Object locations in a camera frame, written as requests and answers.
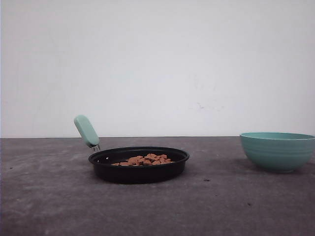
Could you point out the brown beef cubes pile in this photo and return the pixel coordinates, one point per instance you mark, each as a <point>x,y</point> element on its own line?
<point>148,160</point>

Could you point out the black frying pan green handle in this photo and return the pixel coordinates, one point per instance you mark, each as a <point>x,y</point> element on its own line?
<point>102,160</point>

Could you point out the teal ceramic bowl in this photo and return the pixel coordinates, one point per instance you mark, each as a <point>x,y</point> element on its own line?
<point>278,152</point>

